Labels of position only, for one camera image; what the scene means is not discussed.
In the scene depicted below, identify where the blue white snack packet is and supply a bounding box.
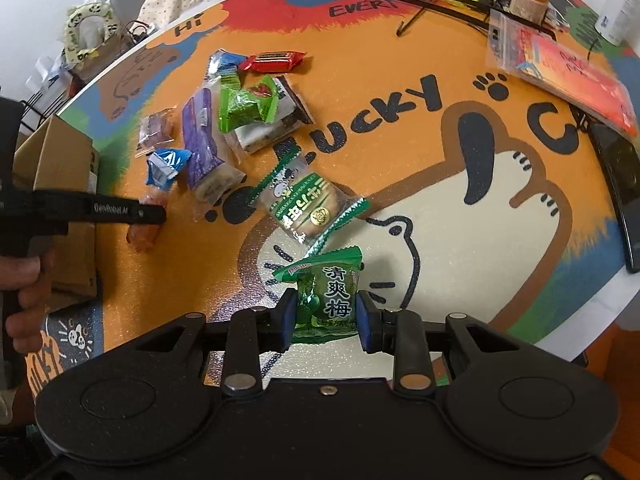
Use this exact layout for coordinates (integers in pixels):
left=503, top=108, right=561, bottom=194
left=206, top=49, right=242, bottom=82

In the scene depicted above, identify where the red snack packet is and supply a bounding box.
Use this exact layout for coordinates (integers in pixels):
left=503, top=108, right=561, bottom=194
left=237, top=50, right=307, bottom=74

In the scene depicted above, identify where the black smartphone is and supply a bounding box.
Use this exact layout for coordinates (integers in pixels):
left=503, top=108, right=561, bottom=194
left=587, top=120, right=640, bottom=274

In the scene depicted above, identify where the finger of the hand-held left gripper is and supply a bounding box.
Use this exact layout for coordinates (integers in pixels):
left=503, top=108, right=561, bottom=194
left=67, top=191, right=167, bottom=225

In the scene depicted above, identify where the colourful cartoon table mat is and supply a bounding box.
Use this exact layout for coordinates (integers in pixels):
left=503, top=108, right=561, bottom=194
left=25, top=0, right=640, bottom=401

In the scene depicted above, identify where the white plastic bottle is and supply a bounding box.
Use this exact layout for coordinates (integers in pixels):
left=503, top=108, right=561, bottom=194
left=592, top=0, right=640, bottom=46

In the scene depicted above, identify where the black wire shoe rack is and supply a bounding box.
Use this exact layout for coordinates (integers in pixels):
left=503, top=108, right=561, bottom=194
left=19, top=74, right=77, bottom=132

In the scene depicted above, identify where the bright green snack packet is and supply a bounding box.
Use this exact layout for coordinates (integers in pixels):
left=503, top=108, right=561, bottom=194
left=218, top=74, right=281, bottom=134

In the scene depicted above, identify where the person's left hand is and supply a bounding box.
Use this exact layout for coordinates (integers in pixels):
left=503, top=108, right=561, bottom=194
left=0, top=251, right=57, bottom=357

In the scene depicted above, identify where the long purple snack packet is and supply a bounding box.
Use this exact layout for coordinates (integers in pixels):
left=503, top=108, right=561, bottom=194
left=181, top=77, right=247, bottom=221

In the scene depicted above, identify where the green plum snack packet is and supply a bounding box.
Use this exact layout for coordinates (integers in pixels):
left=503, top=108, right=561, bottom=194
left=271, top=246, right=364, bottom=343

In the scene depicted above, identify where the brown white snack packet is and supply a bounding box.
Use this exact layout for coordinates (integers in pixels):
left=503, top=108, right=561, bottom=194
left=234, top=76, right=316, bottom=154

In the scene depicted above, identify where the pink sausage snack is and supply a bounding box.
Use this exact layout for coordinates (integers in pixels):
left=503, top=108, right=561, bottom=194
left=127, top=195, right=166, bottom=253

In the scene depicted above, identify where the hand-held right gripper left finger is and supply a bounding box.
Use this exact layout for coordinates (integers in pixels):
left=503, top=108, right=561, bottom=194
left=132, top=287, right=298, bottom=397

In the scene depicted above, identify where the red packet in clear bag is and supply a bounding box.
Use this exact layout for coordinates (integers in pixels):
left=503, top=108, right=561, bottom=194
left=486, top=7, right=640, bottom=137

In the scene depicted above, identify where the dotted cream cloth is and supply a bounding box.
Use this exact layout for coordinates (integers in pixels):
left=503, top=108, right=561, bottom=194
left=139, top=0, right=217, bottom=37

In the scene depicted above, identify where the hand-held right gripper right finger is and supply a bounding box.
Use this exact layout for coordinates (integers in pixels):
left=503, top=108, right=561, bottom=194
left=355, top=291, right=523, bottom=395

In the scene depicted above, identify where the small clear purple snack packet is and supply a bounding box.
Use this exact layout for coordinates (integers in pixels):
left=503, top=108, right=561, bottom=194
left=136, top=106, right=177, bottom=156

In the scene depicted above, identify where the green striped biscuit packet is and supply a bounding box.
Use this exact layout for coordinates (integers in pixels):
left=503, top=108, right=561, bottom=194
left=257, top=152, right=371, bottom=261

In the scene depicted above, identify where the panda print ring cushion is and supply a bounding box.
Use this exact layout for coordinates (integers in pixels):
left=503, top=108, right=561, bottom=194
left=61, top=2, right=121, bottom=63

